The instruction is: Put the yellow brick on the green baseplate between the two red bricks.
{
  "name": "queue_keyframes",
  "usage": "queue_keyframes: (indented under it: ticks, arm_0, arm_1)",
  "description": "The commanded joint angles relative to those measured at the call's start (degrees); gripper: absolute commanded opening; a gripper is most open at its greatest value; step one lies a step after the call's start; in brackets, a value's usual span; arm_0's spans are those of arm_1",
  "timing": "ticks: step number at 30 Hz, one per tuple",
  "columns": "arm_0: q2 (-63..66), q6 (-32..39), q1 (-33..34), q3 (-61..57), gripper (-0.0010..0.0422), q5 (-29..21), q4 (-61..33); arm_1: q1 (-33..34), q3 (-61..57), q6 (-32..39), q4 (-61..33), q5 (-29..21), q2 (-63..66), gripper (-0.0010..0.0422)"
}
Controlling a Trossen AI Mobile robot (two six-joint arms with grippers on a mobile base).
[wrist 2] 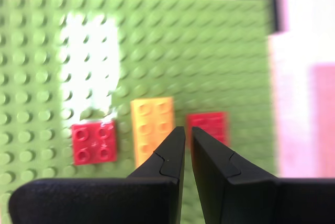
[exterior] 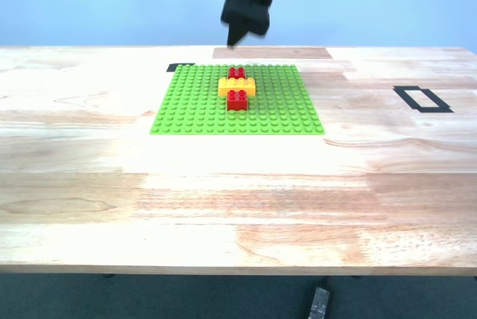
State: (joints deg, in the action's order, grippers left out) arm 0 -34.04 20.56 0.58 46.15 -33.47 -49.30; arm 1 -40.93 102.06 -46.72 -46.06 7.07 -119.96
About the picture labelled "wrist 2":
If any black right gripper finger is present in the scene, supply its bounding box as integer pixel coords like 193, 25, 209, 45
192, 126, 335, 224
8, 126, 186, 224

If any yellow long brick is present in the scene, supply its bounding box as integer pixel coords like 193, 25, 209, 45
130, 97, 175, 169

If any red square brick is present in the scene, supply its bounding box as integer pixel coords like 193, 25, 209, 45
71, 120, 118, 166
186, 111, 230, 148

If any green studded baseplate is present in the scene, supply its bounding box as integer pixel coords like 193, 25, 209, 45
0, 0, 278, 224

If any black tape corner marker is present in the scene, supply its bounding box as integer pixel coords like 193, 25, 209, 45
238, 0, 291, 35

